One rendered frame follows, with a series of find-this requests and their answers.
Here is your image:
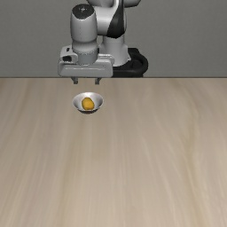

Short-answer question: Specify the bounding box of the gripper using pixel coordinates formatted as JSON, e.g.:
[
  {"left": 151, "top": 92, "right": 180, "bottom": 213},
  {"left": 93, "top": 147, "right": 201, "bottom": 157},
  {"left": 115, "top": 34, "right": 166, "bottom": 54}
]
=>
[{"left": 57, "top": 44, "right": 116, "bottom": 85}]

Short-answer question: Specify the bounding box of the silver bowl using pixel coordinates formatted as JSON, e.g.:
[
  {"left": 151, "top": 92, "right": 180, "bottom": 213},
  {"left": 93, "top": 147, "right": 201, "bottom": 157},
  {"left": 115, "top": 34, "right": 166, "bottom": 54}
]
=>
[{"left": 71, "top": 91, "right": 105, "bottom": 115}]

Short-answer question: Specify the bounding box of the yellow mango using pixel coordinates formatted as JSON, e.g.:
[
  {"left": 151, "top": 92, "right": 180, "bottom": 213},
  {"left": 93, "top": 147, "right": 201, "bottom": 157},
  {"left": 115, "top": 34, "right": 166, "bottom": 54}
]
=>
[{"left": 81, "top": 97, "right": 96, "bottom": 112}]

